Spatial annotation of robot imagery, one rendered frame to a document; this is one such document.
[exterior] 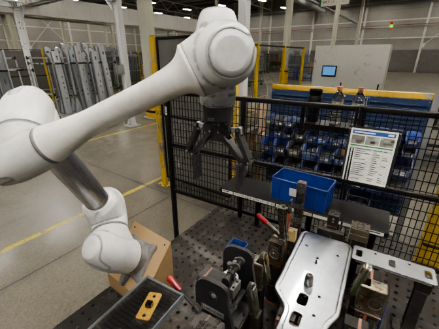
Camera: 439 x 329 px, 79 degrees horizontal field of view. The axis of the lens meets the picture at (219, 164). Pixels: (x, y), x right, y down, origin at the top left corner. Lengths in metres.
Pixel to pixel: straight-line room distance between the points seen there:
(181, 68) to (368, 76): 6.92
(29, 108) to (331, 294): 1.11
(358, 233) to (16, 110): 1.33
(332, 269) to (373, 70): 6.38
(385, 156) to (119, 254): 1.31
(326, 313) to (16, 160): 0.99
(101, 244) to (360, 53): 6.85
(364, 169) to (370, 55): 5.85
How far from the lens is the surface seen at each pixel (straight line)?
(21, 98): 0.91
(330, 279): 1.17
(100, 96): 8.51
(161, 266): 1.32
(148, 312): 0.81
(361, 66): 7.33
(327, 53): 7.49
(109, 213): 1.26
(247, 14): 5.19
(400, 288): 1.73
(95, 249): 1.20
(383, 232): 1.47
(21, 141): 0.77
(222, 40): 0.44
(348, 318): 1.08
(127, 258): 1.25
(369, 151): 1.55
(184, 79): 0.49
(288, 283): 1.11
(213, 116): 0.66
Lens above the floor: 1.78
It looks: 22 degrees down
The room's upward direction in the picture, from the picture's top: straight up
